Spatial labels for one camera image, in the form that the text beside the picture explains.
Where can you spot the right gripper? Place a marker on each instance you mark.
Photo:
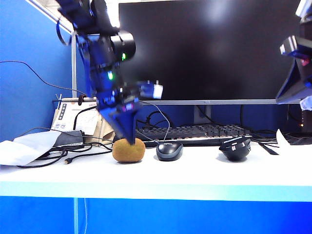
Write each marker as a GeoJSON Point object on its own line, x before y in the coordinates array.
{"type": "Point", "coordinates": [307, 70]}

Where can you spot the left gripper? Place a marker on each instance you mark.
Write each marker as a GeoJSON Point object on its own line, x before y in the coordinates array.
{"type": "Point", "coordinates": [119, 98]}

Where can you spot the brown fuzzy kiwi fruit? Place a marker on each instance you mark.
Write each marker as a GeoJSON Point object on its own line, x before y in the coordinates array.
{"type": "Point", "coordinates": [125, 153]}

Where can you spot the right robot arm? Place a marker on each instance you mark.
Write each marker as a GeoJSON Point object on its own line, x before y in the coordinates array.
{"type": "Point", "coordinates": [306, 8]}

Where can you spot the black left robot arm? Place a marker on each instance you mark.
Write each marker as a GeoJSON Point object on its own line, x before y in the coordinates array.
{"type": "Point", "coordinates": [100, 48]}

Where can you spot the grey computer mouse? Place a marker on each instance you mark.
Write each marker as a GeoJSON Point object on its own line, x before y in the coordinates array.
{"type": "Point", "coordinates": [169, 151]}

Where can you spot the black upside-down computer mouse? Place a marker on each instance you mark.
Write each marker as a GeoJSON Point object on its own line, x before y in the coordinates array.
{"type": "Point", "coordinates": [235, 151]}

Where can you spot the black monitor with white logo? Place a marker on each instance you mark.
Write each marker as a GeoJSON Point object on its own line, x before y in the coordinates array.
{"type": "Point", "coordinates": [303, 119]}

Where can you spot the beige desk calendar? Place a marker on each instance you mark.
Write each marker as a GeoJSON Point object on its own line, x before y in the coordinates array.
{"type": "Point", "coordinates": [84, 120]}

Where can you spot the black monitor base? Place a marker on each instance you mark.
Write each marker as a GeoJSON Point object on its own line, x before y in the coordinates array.
{"type": "Point", "coordinates": [301, 140]}

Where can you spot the white paper sheet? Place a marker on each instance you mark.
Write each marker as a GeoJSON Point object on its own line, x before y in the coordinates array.
{"type": "Point", "coordinates": [282, 142]}

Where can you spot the dark grey flat pouch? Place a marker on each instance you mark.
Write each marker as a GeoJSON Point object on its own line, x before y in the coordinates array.
{"type": "Point", "coordinates": [69, 139]}

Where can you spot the black flat strip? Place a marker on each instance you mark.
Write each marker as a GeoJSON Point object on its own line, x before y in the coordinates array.
{"type": "Point", "coordinates": [268, 148]}

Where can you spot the black mechanical keyboard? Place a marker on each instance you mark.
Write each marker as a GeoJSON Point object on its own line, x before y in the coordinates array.
{"type": "Point", "coordinates": [190, 134]}

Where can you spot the silver monitor stand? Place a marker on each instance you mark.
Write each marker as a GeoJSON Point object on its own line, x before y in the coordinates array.
{"type": "Point", "coordinates": [202, 115]}

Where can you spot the large black silver-trimmed monitor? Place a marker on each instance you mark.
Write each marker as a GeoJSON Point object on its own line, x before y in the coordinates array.
{"type": "Point", "coordinates": [214, 48]}

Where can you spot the white plastic bag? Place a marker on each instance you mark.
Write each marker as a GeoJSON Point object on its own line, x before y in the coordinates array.
{"type": "Point", "coordinates": [26, 147]}

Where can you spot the aluminium partition post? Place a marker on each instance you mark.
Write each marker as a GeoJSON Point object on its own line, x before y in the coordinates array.
{"type": "Point", "coordinates": [74, 63]}

